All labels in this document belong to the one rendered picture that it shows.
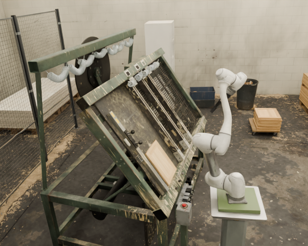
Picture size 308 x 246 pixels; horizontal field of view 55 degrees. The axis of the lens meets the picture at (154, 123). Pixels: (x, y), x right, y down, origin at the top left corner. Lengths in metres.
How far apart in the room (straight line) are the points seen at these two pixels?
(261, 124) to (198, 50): 2.94
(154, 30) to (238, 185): 4.39
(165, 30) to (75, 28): 2.94
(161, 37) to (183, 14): 1.49
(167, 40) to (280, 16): 2.96
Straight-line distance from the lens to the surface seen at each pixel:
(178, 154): 3.36
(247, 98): 7.21
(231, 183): 2.95
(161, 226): 2.90
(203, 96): 7.20
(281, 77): 8.40
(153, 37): 6.57
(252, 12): 7.94
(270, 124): 6.01
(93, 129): 2.56
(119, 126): 2.73
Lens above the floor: 2.70
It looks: 24 degrees down
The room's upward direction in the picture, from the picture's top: 3 degrees counter-clockwise
